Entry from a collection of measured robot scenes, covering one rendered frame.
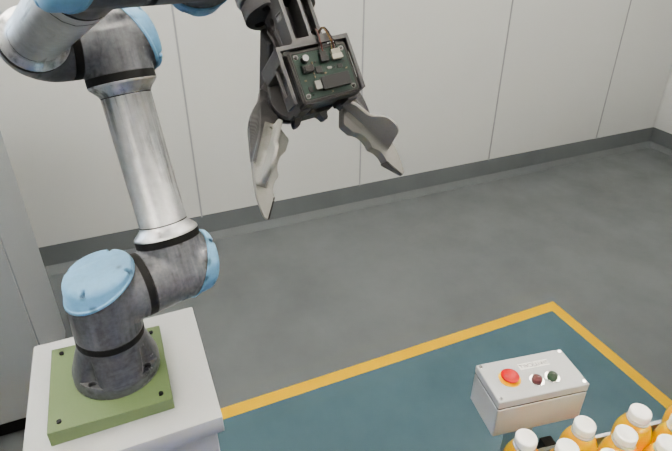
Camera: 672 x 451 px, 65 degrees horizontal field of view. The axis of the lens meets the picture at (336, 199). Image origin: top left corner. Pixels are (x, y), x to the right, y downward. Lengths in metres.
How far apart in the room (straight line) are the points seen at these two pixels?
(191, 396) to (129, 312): 0.21
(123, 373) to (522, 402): 0.75
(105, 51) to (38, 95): 2.32
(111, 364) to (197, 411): 0.17
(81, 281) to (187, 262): 0.17
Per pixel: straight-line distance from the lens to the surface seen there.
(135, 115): 0.97
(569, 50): 4.63
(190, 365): 1.12
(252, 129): 0.51
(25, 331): 2.38
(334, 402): 2.53
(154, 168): 0.97
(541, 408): 1.21
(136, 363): 1.04
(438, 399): 2.58
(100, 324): 0.97
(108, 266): 0.97
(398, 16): 3.63
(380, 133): 0.54
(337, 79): 0.48
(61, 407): 1.09
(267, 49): 0.54
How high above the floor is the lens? 1.94
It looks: 29 degrees down
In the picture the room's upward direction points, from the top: straight up
